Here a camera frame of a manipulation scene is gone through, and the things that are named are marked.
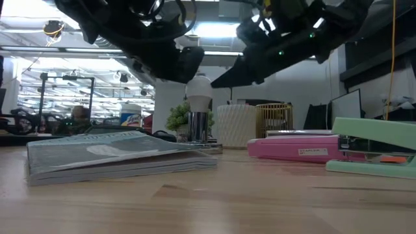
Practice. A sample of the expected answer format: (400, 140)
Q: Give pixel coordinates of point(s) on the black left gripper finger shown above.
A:
(191, 65)
(162, 66)

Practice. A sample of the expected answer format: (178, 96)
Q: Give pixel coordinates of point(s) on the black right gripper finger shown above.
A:
(250, 70)

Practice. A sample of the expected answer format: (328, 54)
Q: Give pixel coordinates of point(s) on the white frosted lightbulb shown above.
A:
(199, 92)

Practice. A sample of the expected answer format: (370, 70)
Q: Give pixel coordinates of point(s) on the chrome lamp socket base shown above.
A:
(197, 128)

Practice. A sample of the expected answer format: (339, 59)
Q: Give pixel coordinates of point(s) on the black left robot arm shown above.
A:
(74, 13)

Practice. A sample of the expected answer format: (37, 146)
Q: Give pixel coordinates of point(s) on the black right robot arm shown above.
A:
(351, 16)

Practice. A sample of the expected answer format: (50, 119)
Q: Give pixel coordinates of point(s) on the green artificial potted plant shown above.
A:
(177, 118)

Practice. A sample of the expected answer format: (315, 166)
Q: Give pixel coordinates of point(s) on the white textured pen cup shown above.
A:
(236, 125)

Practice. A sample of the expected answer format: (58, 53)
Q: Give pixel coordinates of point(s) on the Lysol wipes canister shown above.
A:
(131, 117)

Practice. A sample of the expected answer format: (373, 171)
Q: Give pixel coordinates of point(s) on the ceiling light strip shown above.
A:
(65, 49)

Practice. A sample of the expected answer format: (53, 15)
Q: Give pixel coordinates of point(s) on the white framed monitor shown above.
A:
(346, 107)

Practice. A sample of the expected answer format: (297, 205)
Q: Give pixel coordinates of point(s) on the person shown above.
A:
(80, 115)

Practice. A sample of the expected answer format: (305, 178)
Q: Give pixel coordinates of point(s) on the mint green stapler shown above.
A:
(373, 133)

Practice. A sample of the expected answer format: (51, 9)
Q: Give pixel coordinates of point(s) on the black background gantry frame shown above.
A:
(92, 97)

